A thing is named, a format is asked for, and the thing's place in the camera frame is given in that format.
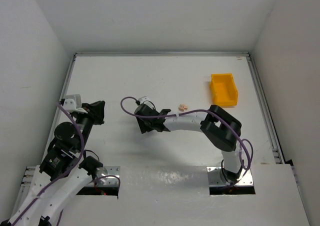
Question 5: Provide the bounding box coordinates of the patterned small wood block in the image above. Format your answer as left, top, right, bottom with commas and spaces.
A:
178, 104, 188, 112

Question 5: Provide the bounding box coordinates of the yellow plastic bin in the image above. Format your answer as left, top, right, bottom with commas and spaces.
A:
209, 73, 238, 107

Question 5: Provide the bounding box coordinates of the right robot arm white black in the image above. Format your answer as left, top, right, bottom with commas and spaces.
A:
134, 104, 244, 184

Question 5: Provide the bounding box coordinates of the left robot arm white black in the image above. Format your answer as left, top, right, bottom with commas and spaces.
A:
1, 98, 105, 226

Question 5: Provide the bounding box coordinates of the white front cover board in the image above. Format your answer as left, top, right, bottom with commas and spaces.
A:
60, 164, 309, 226

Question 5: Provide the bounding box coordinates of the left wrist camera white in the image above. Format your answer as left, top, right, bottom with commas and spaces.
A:
61, 94, 82, 113

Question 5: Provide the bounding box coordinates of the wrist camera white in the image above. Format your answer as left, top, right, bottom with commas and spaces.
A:
61, 94, 82, 113
138, 96, 149, 104

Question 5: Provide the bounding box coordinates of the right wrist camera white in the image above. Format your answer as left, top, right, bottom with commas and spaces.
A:
138, 96, 149, 104

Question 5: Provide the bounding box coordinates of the aluminium frame rail left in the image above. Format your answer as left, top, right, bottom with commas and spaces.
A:
41, 53, 77, 165

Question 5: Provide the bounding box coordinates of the aluminium frame rail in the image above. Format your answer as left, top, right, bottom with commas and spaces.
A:
74, 51, 250, 57
247, 54, 285, 164
41, 53, 77, 165

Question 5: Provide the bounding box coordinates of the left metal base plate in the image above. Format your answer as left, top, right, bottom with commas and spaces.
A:
91, 166, 121, 187

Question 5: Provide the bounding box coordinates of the metal base plate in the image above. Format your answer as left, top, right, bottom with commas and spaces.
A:
206, 166, 254, 188
91, 166, 121, 187

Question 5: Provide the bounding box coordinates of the aluminium frame rail back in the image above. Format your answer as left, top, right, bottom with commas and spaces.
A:
74, 51, 250, 57

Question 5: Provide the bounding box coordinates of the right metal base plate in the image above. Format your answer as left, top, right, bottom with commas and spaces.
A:
206, 166, 254, 188

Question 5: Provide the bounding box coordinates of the aluminium frame rail right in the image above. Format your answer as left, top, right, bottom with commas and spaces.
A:
247, 54, 285, 164

